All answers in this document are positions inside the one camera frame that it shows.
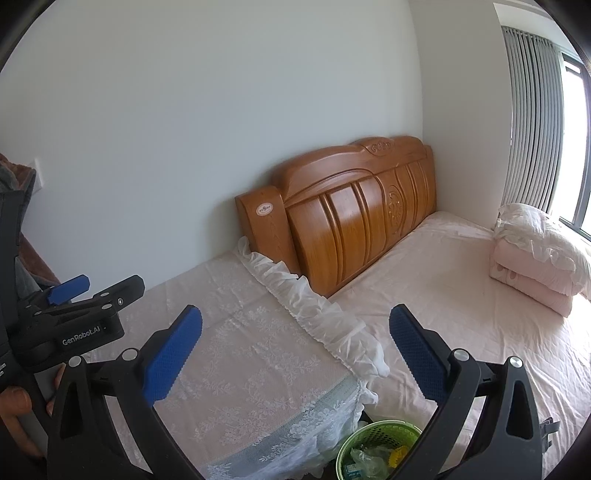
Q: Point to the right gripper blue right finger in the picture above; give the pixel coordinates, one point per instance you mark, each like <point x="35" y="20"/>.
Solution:
<point x="424" y="352"/>

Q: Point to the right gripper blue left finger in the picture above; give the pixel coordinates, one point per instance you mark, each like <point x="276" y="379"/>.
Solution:
<point x="165" y="353"/>

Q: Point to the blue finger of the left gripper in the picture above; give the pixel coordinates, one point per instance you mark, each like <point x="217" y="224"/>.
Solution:
<point x="110" y="300"/>
<point x="65" y="292"/>

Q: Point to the white plastic wrapper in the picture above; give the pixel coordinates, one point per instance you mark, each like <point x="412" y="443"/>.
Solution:
<point x="372" y="462"/>

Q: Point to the yellow ribbed plastic ball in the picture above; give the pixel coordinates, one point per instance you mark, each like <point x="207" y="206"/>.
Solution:
<point x="397" y="456"/>

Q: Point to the person left hand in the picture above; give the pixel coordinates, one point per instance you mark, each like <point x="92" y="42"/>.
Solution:
<point x="25" y="407"/>

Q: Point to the dark clothes pile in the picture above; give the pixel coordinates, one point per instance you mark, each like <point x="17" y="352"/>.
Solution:
<point x="32" y="273"/>

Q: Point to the pink bed sheet mattress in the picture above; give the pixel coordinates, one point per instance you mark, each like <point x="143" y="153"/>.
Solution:
<point x="440" y="271"/>

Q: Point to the green plastic waste basket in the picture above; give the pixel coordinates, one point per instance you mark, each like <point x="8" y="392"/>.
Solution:
<point x="389" y="433"/>

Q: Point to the white lace tablecloth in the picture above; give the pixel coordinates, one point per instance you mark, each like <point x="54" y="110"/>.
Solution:
<point x="278" y="379"/>

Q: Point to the folded pink quilt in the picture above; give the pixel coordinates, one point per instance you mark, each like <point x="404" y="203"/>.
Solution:
<point x="531" y="281"/>

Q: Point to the grey clip on bed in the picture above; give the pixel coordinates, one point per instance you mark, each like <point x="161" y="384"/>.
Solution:
<point x="547" y="428"/>

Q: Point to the white ruffled pillow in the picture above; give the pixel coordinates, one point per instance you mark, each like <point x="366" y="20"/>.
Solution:
<point x="535" y="245"/>

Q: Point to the wooden carved headboard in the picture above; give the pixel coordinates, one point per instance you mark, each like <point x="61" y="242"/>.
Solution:
<point x="332" y="213"/>

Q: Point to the dark framed window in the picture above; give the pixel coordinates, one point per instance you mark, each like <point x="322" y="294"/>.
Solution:
<point x="571" y="201"/>

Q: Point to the grey vertical window blinds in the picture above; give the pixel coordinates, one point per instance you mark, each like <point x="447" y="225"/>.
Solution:
<point x="536" y="137"/>

